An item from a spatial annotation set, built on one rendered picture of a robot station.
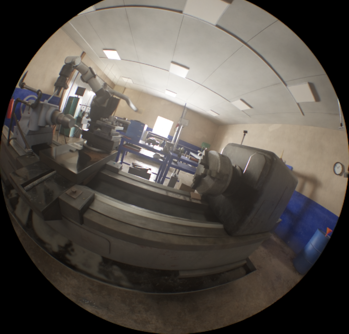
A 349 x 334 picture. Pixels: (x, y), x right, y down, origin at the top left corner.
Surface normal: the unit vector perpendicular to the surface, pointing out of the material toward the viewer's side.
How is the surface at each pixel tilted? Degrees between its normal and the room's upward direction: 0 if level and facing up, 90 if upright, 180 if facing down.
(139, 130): 90
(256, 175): 90
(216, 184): 99
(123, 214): 0
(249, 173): 90
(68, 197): 0
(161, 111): 90
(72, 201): 0
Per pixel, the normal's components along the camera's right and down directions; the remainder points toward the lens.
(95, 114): 0.50, 0.62
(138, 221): 0.37, -0.91
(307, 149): -0.92, -0.33
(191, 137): 0.13, 0.23
